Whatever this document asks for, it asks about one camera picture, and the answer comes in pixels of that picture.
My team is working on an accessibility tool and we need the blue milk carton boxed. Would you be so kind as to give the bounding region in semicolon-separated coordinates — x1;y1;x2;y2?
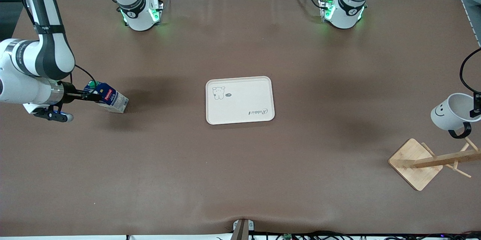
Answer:
83;80;129;114

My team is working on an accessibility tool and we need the white smiley mug black handle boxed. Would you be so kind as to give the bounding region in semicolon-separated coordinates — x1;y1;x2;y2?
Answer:
431;93;481;139

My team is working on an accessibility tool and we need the wooden mug tree rack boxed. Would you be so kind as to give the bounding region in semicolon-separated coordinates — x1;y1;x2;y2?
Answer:
388;137;481;192

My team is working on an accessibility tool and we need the white tray with rabbit print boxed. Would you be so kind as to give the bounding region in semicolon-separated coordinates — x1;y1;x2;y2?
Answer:
206;76;275;125

